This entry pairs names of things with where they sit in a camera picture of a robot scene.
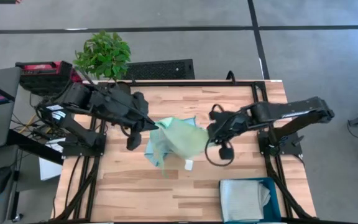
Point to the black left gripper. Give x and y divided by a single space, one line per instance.
137 109

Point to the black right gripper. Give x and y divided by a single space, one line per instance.
228 124

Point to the green microfiber towel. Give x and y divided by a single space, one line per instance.
182 137

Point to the white waffle microfiber towel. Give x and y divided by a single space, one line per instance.
265 194
241 199

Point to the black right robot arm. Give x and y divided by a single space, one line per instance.
291 109

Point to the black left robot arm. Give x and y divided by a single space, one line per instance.
82 99

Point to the black plant pot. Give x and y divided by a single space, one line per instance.
123 86

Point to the black perforated metal case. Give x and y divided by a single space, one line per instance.
160 70

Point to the green leafy small tree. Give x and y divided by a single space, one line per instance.
104 56

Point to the blue plastic bin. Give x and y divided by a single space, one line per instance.
273 202

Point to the white paper sheets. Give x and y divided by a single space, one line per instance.
48 169

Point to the red and black tool case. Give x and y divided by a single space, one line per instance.
42 77

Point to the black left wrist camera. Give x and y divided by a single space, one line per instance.
134 140

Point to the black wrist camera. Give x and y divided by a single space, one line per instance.
134 140
226 153

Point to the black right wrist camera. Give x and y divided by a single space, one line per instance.
226 153

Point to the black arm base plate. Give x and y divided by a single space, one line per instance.
287 146
82 149

